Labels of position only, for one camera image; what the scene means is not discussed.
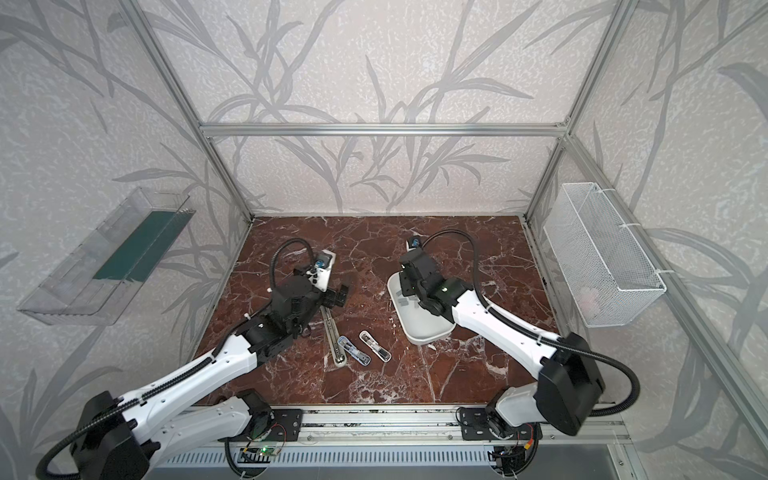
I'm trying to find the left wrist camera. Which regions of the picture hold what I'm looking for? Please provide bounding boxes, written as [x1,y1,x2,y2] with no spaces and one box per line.
[306,250,336,292]

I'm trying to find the small blue stapler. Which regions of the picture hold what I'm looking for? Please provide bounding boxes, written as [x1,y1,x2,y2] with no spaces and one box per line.
[337,336,371,366]

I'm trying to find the beige black long stapler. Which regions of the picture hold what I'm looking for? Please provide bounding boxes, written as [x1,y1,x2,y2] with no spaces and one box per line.
[320,306,347,368]

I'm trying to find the white oval tray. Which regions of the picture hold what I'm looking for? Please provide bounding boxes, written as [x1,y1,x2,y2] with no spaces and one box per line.
[387,273,456,345]

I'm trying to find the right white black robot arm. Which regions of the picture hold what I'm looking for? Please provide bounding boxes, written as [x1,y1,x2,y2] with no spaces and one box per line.
[388,236,641,440]

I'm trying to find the green circuit board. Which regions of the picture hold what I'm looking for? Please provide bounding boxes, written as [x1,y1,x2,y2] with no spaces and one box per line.
[239,446,283,464]

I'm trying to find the clear plastic wall bin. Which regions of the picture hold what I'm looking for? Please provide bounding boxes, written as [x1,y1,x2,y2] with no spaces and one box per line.
[18,187,196,326]

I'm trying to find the white wire mesh basket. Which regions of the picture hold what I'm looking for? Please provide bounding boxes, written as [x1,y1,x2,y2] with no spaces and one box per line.
[544,182,667,328]

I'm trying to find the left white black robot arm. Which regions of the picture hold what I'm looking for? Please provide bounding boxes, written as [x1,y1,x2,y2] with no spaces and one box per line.
[35,250,348,479]

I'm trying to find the small white stapler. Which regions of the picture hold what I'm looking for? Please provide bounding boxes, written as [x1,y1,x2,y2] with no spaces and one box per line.
[359,330,392,363]

